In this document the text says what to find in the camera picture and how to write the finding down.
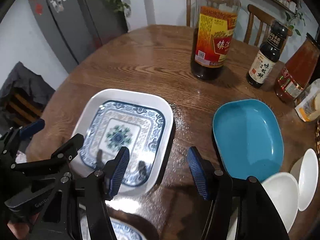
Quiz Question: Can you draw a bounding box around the flour bag white orange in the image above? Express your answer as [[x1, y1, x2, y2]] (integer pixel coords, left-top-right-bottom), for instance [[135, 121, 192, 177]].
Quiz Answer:
[[295, 79, 320, 122]]

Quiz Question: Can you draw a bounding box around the blue white patterned square plate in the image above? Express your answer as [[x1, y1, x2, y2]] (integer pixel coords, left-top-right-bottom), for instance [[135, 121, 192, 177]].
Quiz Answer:
[[71, 89, 174, 197]]

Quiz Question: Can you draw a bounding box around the wooden chair right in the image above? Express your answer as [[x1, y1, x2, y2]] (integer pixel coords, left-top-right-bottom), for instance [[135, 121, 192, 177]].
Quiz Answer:
[[243, 4, 293, 55]]

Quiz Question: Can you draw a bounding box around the small dark soy sauce bottle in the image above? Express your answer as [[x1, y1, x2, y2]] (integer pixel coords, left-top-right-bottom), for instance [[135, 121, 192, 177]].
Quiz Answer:
[[246, 20, 288, 88]]

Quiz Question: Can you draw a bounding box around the dark cloth on striped stool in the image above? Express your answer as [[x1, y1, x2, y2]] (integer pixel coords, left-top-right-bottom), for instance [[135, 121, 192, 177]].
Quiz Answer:
[[1, 62, 55, 135]]

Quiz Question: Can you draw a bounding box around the small white bowl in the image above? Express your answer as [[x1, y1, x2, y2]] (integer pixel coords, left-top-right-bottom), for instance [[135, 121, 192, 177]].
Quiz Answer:
[[290, 148, 319, 211]]

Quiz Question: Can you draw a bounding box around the large vinegar bottle yellow cap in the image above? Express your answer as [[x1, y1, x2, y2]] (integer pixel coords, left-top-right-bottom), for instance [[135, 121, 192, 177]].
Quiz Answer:
[[190, 0, 241, 80]]

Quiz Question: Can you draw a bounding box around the red sauce glass bottle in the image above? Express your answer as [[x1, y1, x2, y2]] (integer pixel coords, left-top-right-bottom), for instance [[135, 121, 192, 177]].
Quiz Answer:
[[274, 34, 319, 103]]

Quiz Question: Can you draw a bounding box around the grey refrigerator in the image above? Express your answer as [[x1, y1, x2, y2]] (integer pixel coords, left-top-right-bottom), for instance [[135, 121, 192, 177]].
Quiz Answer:
[[28, 0, 128, 73]]

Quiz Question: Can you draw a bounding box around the operator hand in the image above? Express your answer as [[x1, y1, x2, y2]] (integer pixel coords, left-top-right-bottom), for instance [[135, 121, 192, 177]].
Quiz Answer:
[[7, 214, 39, 239]]

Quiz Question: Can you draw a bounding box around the large white bowl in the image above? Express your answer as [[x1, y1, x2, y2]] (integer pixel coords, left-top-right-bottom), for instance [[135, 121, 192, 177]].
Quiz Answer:
[[262, 172, 299, 233]]

